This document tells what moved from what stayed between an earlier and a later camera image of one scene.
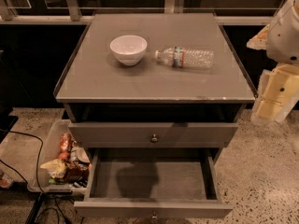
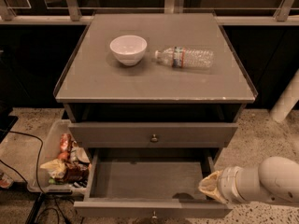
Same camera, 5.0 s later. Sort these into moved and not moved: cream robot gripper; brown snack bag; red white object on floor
Moved: cream robot gripper
Not moved: brown snack bag; red white object on floor
